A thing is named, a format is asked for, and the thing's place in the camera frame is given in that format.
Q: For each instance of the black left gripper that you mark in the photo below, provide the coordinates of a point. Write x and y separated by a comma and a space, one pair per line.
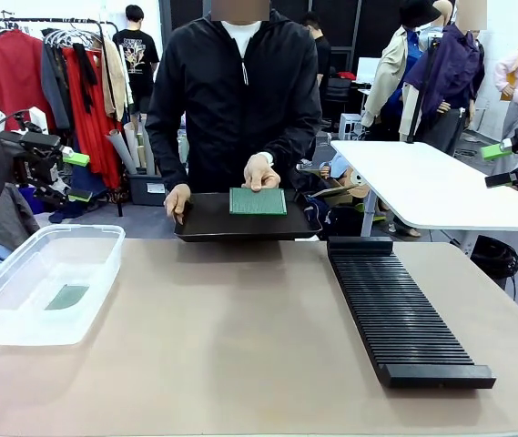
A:
35, 159

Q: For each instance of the green perforated PCB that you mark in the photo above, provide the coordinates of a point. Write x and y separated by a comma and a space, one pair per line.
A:
67, 297
258, 202

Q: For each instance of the black plastic tray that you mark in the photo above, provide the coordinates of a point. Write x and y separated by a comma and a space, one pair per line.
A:
208, 218

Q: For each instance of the person's left forearm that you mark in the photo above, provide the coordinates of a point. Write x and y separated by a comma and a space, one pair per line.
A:
295, 136

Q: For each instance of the person's right forearm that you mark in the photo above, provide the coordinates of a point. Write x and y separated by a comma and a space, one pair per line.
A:
167, 155

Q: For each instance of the person's right hand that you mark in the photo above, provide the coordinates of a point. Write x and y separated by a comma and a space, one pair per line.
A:
177, 200

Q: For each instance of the red dress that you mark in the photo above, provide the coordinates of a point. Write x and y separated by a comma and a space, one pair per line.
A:
94, 136

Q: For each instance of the grey paper roll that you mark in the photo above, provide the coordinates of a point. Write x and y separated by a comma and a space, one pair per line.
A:
119, 150

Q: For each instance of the grey storage crate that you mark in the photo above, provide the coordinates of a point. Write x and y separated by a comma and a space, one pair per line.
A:
138, 182

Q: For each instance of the cream paper roll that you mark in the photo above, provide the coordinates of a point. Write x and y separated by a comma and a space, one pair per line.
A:
132, 141

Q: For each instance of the tall beige paper roll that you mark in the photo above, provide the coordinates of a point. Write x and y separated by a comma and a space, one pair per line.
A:
148, 155

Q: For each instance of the clear plastic box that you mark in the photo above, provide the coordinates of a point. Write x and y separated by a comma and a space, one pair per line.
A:
99, 255

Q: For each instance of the white table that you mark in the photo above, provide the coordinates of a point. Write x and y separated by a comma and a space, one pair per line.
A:
422, 182

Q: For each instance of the dark grey garment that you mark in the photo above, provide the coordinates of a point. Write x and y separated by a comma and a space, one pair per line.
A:
53, 91

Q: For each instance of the beige garment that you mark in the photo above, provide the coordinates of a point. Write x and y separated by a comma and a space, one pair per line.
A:
115, 86

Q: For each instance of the black scarf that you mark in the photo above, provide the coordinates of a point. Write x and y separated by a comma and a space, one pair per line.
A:
85, 77

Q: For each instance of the mannequin in purple jacket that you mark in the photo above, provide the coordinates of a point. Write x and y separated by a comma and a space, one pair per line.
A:
449, 73

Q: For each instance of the red coat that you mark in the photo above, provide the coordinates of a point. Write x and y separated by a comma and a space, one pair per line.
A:
13, 77

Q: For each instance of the person in black printed T-shirt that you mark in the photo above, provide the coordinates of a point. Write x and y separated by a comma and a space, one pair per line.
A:
138, 54

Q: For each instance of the mannequin in beige coat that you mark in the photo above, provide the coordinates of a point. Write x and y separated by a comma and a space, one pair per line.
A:
390, 68

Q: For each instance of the black clothes rack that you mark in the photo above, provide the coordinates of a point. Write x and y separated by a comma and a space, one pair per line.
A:
35, 20

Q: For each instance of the black office chair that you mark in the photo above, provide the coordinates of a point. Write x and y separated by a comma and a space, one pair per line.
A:
342, 95

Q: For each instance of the person in black jacket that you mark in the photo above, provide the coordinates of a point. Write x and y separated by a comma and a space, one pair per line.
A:
231, 91

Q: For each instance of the black slotted PCB rack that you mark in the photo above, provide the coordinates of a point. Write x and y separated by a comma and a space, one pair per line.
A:
395, 309

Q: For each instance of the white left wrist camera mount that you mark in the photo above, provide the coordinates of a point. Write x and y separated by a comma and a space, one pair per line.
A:
39, 119

